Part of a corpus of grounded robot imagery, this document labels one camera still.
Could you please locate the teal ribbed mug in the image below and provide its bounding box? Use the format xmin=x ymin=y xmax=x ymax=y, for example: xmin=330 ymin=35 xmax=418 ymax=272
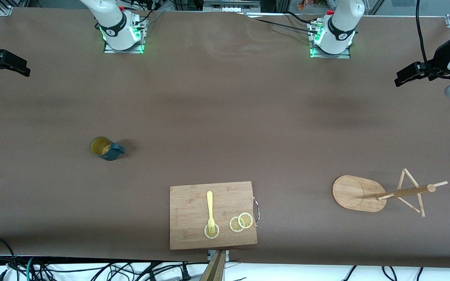
xmin=90 ymin=136 xmax=125 ymax=161

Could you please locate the wooden cup rack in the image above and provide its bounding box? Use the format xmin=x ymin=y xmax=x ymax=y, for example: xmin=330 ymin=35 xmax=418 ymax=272
xmin=332 ymin=168 xmax=448 ymax=218

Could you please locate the large table cover sheet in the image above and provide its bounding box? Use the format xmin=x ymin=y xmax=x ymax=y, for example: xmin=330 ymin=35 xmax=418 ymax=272
xmin=0 ymin=7 xmax=450 ymax=270

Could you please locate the grey power strip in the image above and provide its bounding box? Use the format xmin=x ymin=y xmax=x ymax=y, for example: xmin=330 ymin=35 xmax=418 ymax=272
xmin=204 ymin=0 xmax=261 ymax=12

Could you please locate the lemon slice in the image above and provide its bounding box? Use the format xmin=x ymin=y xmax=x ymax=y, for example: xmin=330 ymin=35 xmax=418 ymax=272
xmin=229 ymin=217 xmax=245 ymax=233
xmin=237 ymin=212 xmax=254 ymax=229
xmin=204 ymin=223 xmax=220 ymax=239

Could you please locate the wooden cutting board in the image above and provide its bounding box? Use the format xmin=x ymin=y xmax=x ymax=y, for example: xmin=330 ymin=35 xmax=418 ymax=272
xmin=170 ymin=181 xmax=258 ymax=250

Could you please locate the yellow plastic fork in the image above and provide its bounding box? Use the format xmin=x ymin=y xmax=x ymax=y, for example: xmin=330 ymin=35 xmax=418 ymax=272
xmin=206 ymin=190 xmax=216 ymax=235

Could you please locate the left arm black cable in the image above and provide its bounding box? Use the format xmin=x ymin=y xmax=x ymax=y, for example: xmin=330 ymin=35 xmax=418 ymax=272
xmin=416 ymin=0 xmax=432 ymax=75

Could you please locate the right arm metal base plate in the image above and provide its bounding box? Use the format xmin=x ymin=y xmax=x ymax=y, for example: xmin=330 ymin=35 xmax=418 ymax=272
xmin=103 ymin=18 xmax=146 ymax=54

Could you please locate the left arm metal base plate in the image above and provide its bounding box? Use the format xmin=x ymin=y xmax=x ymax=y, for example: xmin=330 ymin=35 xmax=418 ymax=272
xmin=309 ymin=20 xmax=351 ymax=59

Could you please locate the short black cable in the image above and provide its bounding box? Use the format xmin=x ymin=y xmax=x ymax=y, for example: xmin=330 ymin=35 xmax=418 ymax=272
xmin=286 ymin=11 xmax=316 ymax=25

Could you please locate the long black cable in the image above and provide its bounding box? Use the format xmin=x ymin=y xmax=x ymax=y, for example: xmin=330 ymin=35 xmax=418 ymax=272
xmin=245 ymin=14 xmax=319 ymax=34

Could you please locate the teal cable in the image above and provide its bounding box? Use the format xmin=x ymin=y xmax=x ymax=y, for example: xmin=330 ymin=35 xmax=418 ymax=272
xmin=25 ymin=257 xmax=36 ymax=281

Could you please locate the small metal bracket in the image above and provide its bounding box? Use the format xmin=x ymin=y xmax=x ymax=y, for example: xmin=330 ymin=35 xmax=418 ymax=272
xmin=207 ymin=250 xmax=230 ymax=263

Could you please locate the wooden post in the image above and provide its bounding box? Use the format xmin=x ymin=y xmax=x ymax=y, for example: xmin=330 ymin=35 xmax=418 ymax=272
xmin=200 ymin=250 xmax=226 ymax=281

